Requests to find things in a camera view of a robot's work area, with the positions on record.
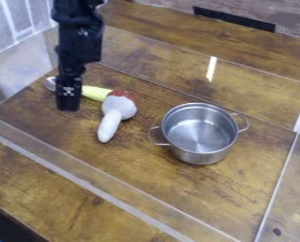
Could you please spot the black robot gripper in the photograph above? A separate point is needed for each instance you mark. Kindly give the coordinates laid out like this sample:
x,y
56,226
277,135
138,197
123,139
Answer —
x,y
81,29

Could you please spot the white red toy mushroom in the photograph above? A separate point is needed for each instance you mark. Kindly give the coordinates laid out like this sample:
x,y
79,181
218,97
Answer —
x,y
119,108

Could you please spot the stainless steel pot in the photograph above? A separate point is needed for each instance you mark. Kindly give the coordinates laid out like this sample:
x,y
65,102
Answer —
x,y
199,131

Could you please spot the clear acrylic enclosure panel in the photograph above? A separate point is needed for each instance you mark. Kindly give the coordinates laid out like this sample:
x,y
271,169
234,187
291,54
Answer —
x,y
79,190

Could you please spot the black wall baseboard strip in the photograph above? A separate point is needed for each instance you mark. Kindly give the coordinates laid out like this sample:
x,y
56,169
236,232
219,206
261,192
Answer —
x,y
235,19

